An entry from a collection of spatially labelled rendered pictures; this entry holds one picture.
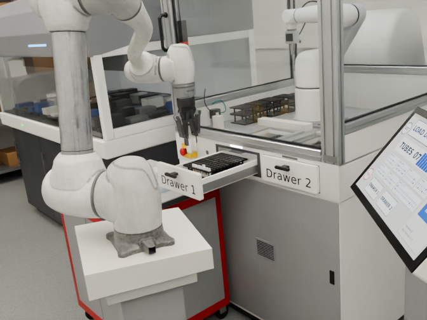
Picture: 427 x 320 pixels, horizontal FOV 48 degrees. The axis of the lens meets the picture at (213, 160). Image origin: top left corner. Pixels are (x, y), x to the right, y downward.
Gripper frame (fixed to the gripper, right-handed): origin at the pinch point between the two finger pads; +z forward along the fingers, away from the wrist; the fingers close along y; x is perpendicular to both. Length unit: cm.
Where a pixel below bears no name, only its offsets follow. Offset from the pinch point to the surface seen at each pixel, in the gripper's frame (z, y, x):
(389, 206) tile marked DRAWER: -1, -11, -98
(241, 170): 12.7, 13.5, -15.1
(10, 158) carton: 77, 25, 370
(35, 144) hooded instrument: 32, 4, 209
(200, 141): 7.8, 22.8, 23.8
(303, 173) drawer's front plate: 11.1, 21.3, -42.1
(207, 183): 12.6, -5.4, -15.3
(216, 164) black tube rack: 10.1, 7.6, -6.2
